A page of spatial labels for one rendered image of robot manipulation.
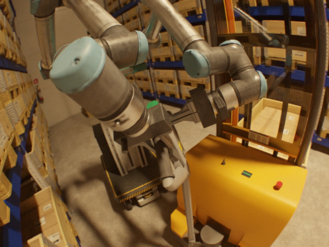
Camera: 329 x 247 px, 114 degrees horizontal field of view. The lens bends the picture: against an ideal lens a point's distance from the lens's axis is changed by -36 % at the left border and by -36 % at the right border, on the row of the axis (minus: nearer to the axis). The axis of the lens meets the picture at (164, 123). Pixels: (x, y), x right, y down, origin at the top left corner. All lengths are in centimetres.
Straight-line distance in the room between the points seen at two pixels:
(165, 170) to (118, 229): 157
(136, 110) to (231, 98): 32
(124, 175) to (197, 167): 108
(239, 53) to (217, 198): 83
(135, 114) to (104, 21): 30
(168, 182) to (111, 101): 25
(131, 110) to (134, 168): 174
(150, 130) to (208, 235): 102
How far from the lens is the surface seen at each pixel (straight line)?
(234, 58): 55
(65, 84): 24
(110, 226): 200
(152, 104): 52
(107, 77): 25
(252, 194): 95
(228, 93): 53
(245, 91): 54
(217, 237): 126
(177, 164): 58
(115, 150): 174
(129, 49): 39
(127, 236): 187
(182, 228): 141
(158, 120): 34
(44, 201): 200
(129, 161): 192
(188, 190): 73
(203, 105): 53
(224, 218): 113
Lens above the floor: 161
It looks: 27 degrees down
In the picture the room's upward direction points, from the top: 10 degrees counter-clockwise
